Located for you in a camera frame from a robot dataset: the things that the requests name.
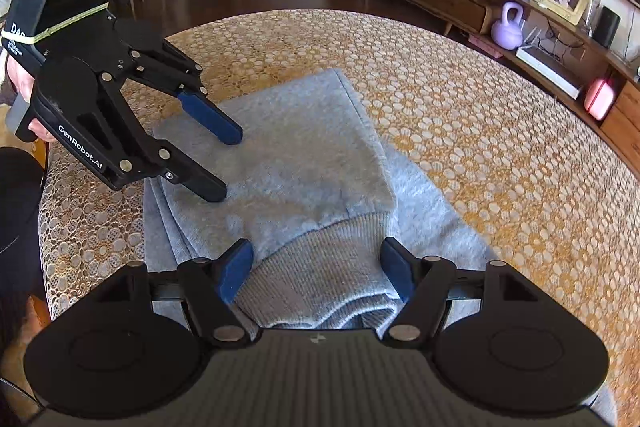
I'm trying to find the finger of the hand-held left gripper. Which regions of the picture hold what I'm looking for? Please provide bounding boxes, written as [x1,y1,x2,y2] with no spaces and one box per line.
[100,73,229,204]
[111,19,244,146]

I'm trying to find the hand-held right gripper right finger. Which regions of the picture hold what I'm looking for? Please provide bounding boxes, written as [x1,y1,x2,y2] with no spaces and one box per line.
[380,237,545,350]

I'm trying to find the flat white box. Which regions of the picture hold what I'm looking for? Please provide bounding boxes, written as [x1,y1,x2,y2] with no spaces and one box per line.
[515,46,586,100]

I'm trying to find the light grey sweatpants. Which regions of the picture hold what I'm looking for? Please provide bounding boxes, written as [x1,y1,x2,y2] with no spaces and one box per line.
[142,68,618,427]

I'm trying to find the flat pink box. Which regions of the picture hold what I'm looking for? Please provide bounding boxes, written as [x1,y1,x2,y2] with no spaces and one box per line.
[467,34,505,58]

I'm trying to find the yellow rubber band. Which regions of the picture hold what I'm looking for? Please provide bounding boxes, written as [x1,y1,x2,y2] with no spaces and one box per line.
[0,2,110,48]

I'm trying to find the pink carry case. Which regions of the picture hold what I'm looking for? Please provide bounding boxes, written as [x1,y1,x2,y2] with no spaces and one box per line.
[584,77,618,122]

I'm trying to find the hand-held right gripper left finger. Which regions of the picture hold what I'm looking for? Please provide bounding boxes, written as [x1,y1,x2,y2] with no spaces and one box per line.
[99,238,255,350]

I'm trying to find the floral lace tablecloth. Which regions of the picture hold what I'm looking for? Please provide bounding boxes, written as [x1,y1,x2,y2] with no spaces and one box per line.
[39,8,640,408]

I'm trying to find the black speaker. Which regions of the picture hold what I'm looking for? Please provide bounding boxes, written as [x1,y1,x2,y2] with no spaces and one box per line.
[594,6,622,48]

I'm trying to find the person's left hand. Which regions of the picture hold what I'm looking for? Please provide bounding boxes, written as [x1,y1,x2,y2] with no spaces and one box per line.
[5,55,51,145]

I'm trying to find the purple kettlebell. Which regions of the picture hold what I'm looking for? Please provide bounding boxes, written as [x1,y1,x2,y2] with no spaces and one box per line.
[490,2,526,51]

